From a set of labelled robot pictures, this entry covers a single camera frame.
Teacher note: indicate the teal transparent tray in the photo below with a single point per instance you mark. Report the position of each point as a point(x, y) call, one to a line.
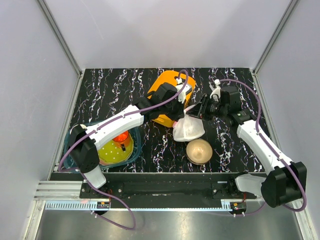
point(135, 147)

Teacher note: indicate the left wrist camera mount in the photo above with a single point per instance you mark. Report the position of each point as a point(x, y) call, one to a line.
point(186, 90)

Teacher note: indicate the orange plastic basket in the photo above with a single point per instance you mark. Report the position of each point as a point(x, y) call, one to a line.
point(164, 88)

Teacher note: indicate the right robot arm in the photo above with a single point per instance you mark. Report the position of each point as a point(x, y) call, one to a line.
point(285, 180)

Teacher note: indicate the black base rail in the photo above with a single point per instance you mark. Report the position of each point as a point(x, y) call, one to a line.
point(174, 190)

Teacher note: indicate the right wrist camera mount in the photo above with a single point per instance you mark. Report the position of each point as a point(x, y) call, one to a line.
point(215, 90)

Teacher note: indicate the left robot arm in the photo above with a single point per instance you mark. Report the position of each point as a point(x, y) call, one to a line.
point(85, 141)

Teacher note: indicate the yellow-green dotted plate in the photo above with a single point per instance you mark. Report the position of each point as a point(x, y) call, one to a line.
point(112, 153)

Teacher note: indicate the beige glass bowl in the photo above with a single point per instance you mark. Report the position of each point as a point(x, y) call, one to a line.
point(199, 151)

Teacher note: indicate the white mesh laundry bag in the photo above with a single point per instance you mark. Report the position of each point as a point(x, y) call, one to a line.
point(187, 128)

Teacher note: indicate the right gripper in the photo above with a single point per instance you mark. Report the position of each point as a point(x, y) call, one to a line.
point(200, 109)

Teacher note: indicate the orange plastic cup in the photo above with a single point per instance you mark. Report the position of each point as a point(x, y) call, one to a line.
point(122, 141)

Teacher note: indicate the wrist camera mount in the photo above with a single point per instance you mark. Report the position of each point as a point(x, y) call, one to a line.
point(186, 90)
point(215, 90)

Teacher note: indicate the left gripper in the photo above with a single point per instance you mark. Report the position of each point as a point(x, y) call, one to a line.
point(180, 114)

